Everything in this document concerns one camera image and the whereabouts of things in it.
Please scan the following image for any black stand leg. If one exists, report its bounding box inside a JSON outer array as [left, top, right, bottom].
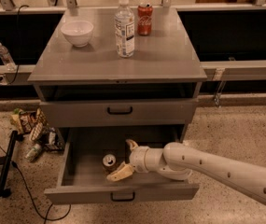
[[0, 131, 19, 198]]

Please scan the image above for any white ceramic bowl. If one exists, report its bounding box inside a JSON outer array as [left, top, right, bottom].
[[61, 21, 94, 48]]

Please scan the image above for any crushed green can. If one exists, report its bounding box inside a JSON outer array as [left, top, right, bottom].
[[25, 144, 42, 162]]

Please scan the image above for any closed grey upper drawer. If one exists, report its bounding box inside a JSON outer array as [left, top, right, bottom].
[[40, 99, 198, 128]]

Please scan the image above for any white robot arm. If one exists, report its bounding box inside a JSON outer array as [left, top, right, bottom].
[[107, 139, 266, 205]]

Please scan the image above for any open grey lower drawer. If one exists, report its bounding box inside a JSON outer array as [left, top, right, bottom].
[[45, 125, 199, 204]]

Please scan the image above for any black hanging cable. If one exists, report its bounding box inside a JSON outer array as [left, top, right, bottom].
[[8, 5, 31, 86]]

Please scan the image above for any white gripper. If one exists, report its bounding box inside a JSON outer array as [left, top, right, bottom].
[[106, 139, 164, 182]]

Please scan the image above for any red cola can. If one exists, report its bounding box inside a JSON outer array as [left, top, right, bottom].
[[137, 4, 153, 35]]

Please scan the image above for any grey drawer cabinet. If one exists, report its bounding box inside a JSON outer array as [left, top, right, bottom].
[[27, 7, 208, 135]]

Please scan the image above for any snack bag pile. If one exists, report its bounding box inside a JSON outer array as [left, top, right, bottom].
[[10, 108, 64, 151]]

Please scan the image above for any small water bottle on ledge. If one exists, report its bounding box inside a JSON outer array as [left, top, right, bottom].
[[0, 43, 17, 71]]

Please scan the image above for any black floor cable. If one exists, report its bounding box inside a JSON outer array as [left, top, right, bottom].
[[0, 120, 72, 224]]

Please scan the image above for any orange soda can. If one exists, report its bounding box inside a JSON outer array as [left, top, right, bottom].
[[102, 154, 118, 173]]

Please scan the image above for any clear plastic water bottle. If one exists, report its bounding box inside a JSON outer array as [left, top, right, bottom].
[[114, 0, 135, 58]]

